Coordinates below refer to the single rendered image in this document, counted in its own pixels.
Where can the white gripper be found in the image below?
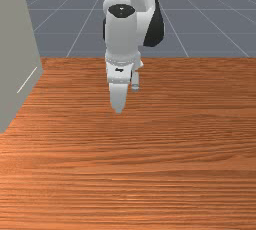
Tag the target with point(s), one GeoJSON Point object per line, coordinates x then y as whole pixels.
{"type": "Point", "coordinates": [118, 87]}

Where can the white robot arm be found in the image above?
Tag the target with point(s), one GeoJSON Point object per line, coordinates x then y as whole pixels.
{"type": "Point", "coordinates": [121, 34]}

